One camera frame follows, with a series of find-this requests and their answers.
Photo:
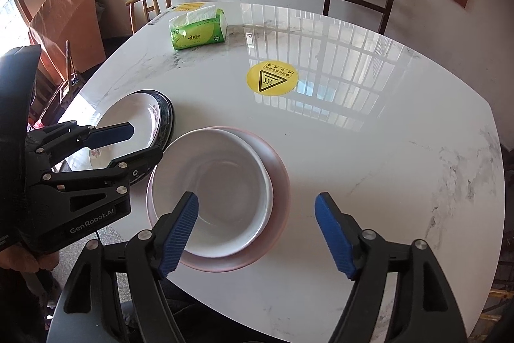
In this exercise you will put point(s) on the large pink bowl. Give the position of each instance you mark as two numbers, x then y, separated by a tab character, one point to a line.
259	247

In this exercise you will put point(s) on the orange covered furniture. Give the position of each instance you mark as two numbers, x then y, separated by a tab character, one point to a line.
61	21

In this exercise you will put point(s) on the yellow round warning sticker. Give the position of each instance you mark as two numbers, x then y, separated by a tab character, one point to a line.
272	78

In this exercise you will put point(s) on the white bowl rabbit print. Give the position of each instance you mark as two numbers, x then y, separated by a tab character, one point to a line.
171	180

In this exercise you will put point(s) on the white plate pink flowers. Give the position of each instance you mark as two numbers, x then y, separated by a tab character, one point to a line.
101	157

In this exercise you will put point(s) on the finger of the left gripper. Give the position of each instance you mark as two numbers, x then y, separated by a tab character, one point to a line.
128	169
61	140

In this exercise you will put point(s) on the green tissue pack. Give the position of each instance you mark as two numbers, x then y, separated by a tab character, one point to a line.
206	25

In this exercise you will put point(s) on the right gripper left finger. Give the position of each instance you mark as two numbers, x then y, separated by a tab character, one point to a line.
150	256

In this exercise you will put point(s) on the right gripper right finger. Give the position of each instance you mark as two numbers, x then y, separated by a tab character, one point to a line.
366	259

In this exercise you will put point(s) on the light wooden chair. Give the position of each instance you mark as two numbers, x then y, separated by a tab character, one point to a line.
148	6

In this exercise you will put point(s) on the person's left hand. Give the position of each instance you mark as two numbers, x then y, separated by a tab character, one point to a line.
19	259

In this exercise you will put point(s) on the dark wooden side chair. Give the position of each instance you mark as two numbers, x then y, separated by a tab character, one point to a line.
49	101

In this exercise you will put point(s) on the white bowl dog print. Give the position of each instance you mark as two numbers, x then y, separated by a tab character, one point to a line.
234	188

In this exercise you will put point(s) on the large blue floral plate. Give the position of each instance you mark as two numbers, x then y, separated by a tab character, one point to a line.
151	113

